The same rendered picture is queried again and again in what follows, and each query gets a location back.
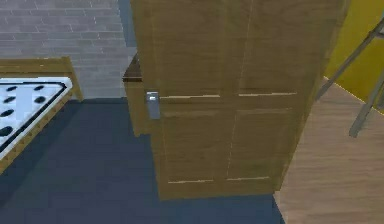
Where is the brown wooden room door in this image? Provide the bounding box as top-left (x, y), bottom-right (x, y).
top-left (129, 0), bottom-right (352, 202)

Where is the brown wooden side table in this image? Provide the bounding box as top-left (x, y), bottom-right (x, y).
top-left (121, 53), bottom-right (152, 138)

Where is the wooden bed with spotted sheet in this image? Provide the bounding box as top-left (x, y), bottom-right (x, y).
top-left (0, 55), bottom-right (85, 176)

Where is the silver door handle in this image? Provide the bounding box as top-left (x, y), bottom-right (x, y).
top-left (145, 91), bottom-right (162, 121)

